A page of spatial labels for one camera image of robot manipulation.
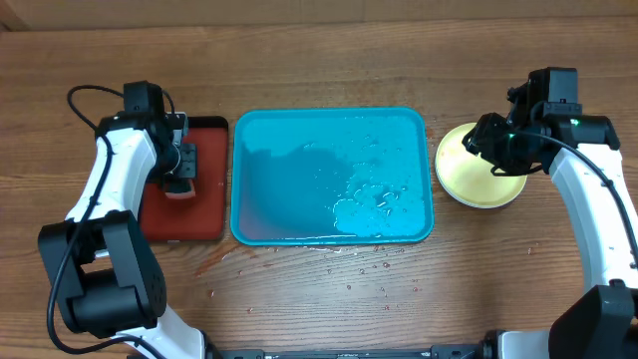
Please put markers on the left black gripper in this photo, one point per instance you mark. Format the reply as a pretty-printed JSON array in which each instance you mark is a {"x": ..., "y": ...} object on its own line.
[{"x": 188, "y": 166}]

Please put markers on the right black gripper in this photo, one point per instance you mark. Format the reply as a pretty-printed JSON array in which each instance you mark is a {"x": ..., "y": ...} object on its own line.
[{"x": 479, "y": 143}]

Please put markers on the green and pink sponge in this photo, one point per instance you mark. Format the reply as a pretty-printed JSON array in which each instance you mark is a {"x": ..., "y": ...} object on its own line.
[{"x": 179, "y": 189}]

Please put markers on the green plate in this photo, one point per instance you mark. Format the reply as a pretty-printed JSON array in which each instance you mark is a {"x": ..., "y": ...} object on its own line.
[{"x": 467, "y": 178}]

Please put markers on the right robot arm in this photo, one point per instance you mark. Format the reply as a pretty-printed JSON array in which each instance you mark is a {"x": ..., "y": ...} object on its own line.
[{"x": 547, "y": 131}]

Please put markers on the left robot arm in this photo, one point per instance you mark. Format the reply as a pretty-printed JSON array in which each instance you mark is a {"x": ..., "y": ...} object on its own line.
[{"x": 107, "y": 286}]

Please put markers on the black and red tray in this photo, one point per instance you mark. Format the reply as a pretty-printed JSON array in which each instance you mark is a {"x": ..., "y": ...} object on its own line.
[{"x": 196, "y": 213}]

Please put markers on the teal plastic tray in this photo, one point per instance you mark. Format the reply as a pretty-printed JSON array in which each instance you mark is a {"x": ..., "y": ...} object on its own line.
[{"x": 346, "y": 176}]

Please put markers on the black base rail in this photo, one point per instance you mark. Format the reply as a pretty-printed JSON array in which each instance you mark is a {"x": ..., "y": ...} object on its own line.
[{"x": 443, "y": 351}]

